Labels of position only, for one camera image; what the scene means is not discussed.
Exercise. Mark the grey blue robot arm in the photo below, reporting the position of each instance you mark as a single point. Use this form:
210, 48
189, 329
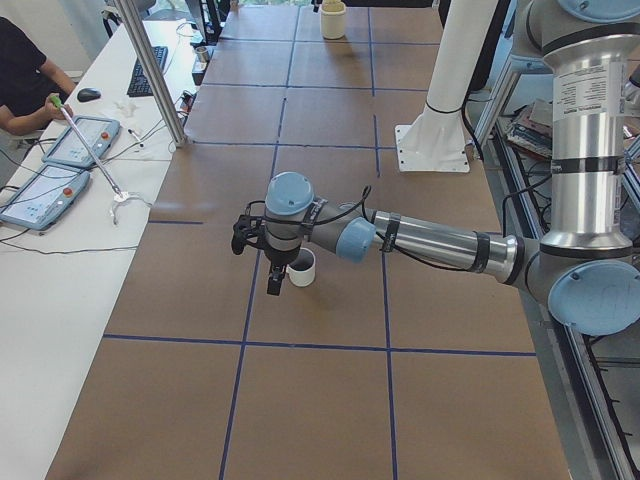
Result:
581, 269

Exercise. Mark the black computer mouse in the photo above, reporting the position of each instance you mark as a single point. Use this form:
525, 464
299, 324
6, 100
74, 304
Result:
88, 94

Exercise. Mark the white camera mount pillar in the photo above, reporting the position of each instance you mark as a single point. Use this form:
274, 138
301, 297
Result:
435, 141

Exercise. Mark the small metal cup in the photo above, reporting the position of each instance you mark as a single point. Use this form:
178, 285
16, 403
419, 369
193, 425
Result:
202, 54

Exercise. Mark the white container with lid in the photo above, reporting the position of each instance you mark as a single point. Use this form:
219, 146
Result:
333, 19

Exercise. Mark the aluminium frame post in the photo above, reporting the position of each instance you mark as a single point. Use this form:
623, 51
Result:
142, 45

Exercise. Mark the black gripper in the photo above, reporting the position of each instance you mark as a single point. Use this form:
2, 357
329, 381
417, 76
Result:
276, 258

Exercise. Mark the person in black shirt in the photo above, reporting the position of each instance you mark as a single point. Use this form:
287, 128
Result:
29, 83

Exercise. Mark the near teach pendant tablet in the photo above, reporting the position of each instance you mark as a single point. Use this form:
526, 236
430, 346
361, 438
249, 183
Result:
42, 200

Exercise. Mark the stack of books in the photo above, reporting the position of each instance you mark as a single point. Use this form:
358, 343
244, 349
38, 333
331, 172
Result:
531, 129

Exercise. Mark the long grabber stick green handle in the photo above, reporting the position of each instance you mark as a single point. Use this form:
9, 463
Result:
120, 197

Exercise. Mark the white ribbed HOME mug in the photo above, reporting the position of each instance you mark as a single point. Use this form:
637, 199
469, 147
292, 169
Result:
301, 271

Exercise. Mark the aluminium table frame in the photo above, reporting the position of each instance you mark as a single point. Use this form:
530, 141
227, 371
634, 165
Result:
592, 381

